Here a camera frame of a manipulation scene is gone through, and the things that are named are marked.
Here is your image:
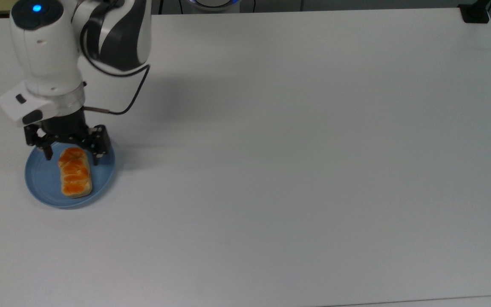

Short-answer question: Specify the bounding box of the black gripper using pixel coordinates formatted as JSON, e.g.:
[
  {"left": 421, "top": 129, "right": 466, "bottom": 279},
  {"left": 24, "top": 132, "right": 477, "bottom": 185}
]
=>
[{"left": 24, "top": 108, "right": 112, "bottom": 166}]

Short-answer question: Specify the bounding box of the orange glazed bread loaf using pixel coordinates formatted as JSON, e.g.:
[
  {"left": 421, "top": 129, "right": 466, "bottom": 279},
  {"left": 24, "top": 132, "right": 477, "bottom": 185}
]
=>
[{"left": 58, "top": 147, "right": 94, "bottom": 199}]

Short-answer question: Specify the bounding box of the blue round plate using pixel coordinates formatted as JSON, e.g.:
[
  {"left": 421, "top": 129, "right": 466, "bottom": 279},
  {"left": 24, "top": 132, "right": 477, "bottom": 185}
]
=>
[{"left": 24, "top": 142, "right": 117, "bottom": 210}]

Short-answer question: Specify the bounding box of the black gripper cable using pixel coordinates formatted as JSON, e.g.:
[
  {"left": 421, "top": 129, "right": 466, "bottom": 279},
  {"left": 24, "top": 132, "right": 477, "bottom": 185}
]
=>
[{"left": 79, "top": 26, "right": 151, "bottom": 116}]

